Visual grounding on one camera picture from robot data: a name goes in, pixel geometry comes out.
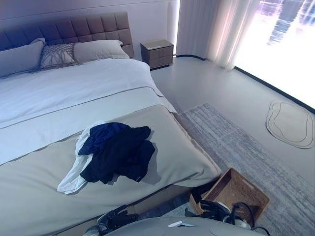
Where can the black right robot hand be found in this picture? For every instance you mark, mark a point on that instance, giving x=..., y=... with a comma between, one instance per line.
x=214, y=209

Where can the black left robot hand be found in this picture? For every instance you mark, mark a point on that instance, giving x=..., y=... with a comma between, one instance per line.
x=125, y=216

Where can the black garment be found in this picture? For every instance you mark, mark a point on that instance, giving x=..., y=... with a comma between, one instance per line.
x=118, y=159

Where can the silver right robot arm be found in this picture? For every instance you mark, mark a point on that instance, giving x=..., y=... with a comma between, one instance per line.
x=242, y=223

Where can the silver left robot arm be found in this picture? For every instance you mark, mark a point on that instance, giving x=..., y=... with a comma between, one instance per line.
x=101, y=221

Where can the brown wicker basket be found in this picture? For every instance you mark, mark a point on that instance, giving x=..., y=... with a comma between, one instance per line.
x=236, y=189

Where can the large grey bed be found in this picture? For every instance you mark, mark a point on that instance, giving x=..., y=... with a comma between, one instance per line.
x=37, y=191

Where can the grey robot torso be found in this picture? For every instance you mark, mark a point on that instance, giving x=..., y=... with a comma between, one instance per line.
x=172, y=228

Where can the white garment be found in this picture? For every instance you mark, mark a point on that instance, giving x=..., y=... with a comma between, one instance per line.
x=71, y=179

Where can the small oval beige mat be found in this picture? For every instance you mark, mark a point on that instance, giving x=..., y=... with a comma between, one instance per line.
x=288, y=125

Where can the white duvet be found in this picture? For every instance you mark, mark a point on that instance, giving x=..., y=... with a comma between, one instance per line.
x=73, y=83

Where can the bright window panel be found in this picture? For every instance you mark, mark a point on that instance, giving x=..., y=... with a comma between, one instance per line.
x=283, y=61

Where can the brown nightstand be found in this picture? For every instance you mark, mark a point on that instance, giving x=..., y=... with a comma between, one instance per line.
x=157, y=55

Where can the plain light pillow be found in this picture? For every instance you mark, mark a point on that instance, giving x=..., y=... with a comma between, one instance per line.
x=98, y=50
x=17, y=59

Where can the patterned decorative cushion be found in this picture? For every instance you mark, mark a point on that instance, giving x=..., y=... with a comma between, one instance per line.
x=56, y=56

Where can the white sheer curtain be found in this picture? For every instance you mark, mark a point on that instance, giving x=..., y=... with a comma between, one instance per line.
x=209, y=29

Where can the brown tufted headboard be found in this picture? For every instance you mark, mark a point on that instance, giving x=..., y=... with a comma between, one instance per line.
x=98, y=27

